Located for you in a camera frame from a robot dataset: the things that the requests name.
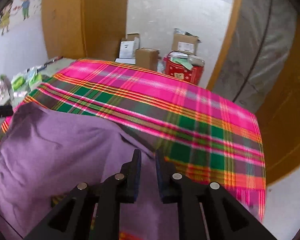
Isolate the labelled cardboard box on top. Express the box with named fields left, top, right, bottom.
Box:
left=171, top=28, right=200, bottom=55

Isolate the green tissue pack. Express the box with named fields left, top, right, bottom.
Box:
left=11, top=73, right=26, bottom=91

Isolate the wooden door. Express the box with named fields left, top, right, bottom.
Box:
left=256, top=18, right=300, bottom=185

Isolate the wooden wardrobe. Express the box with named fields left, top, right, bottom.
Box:
left=42, top=0, right=128, bottom=61

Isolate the grey mattress in plastic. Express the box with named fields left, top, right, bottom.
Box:
left=213, top=0, right=297, bottom=113

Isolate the pink green plaid bedsheet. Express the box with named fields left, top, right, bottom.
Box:
left=0, top=59, right=266, bottom=219

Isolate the cartoon wall sticker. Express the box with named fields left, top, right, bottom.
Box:
left=0, top=0, right=42, bottom=39

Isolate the purple garment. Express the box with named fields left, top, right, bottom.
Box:
left=0, top=103, right=179, bottom=239

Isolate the red gift box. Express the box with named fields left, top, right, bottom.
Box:
left=163, top=52, right=205, bottom=85

